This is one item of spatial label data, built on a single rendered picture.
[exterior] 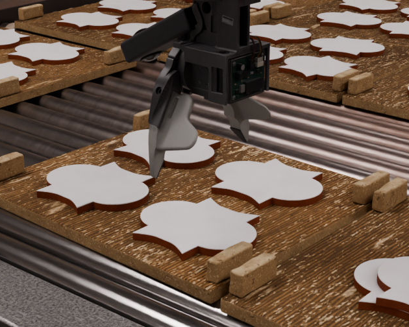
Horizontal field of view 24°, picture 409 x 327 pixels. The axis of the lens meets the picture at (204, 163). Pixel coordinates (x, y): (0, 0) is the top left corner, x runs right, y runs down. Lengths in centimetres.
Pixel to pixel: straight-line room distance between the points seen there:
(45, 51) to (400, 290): 105
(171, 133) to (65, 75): 74
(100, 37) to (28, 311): 105
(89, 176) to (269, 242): 28
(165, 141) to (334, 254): 23
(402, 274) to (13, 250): 44
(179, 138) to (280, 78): 72
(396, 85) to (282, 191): 53
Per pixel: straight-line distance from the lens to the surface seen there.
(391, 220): 114
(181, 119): 98
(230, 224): 108
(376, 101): 156
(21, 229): 116
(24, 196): 120
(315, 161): 134
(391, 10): 219
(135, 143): 133
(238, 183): 119
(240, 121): 108
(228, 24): 95
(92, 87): 169
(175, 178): 123
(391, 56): 184
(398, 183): 117
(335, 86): 160
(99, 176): 122
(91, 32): 199
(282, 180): 120
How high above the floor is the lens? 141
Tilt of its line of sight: 22 degrees down
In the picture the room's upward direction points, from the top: straight up
